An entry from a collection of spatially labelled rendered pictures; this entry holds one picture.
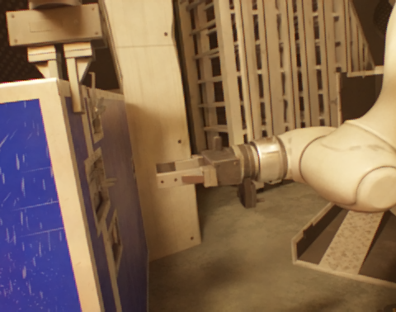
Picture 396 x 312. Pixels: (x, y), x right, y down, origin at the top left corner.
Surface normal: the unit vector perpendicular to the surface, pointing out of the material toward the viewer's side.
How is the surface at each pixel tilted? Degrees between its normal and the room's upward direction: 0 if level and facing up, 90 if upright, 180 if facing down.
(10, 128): 90
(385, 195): 101
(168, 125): 90
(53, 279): 90
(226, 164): 90
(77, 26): 80
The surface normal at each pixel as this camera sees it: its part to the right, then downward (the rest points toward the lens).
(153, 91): 0.48, 0.10
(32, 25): 0.12, -0.01
